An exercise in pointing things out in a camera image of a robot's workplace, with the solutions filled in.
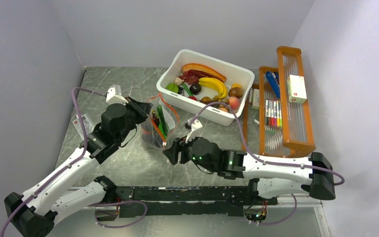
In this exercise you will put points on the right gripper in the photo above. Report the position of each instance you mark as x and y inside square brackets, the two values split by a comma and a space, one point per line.
[178, 145]

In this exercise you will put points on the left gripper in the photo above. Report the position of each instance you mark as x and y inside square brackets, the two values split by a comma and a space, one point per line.
[142, 109]

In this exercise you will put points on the clear zip top bag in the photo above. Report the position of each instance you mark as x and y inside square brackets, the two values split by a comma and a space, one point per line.
[150, 128]

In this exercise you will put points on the dark green toy cucumber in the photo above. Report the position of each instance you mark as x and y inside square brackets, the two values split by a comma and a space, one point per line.
[164, 128]

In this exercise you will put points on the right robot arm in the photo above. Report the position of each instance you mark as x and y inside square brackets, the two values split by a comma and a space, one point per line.
[312, 175]

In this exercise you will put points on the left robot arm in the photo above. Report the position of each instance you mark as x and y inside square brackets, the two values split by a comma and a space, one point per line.
[37, 210]

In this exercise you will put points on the white plastic food bin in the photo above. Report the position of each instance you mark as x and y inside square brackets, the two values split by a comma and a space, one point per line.
[198, 83]

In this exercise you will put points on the green toy lime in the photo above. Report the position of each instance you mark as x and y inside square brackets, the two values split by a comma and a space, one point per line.
[172, 87]

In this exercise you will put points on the red toy grapes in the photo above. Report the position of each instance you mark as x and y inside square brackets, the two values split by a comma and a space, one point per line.
[188, 78]

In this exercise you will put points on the yellow toy banana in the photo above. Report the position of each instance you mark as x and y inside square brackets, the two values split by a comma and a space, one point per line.
[216, 85]

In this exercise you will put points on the orange toy melon slice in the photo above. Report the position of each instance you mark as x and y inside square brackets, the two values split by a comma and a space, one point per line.
[202, 71]

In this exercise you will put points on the set of coloured markers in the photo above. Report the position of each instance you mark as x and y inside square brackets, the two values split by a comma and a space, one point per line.
[273, 114]

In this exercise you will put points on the orange wooden rack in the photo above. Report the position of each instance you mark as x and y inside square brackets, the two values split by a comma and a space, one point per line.
[295, 138]

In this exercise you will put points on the white small carton box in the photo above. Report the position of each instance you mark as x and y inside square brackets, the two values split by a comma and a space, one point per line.
[296, 89]

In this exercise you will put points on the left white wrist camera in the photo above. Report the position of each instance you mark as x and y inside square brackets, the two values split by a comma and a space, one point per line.
[114, 95]

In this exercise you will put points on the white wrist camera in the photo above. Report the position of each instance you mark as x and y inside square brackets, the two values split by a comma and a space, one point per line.
[114, 95]
[194, 128]

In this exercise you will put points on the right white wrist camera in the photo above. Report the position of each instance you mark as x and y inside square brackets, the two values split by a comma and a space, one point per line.
[194, 128]

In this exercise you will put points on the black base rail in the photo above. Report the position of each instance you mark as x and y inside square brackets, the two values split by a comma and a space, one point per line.
[190, 200]

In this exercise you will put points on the blue handled tool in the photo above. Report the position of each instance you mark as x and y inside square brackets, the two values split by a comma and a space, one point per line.
[273, 80]

